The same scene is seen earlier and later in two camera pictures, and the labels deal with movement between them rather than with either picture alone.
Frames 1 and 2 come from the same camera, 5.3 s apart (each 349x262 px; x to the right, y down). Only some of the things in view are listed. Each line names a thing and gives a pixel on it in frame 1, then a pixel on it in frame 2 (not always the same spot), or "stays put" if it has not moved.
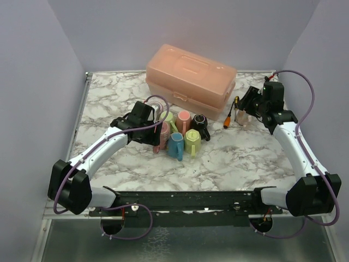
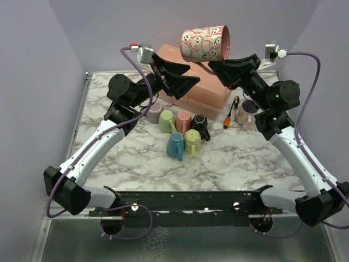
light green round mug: x=169 y=118 stays put
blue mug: x=175 y=146 stays put
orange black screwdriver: x=227 y=121 stays put
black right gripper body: x=256 y=106 -> x=251 y=79
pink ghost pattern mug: x=164 y=133 -> x=205 y=44
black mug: x=199 y=122 stays put
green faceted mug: x=192 y=142 stays put
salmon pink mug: x=183 y=121 stays put
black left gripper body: x=149 y=136 -> x=161 y=79
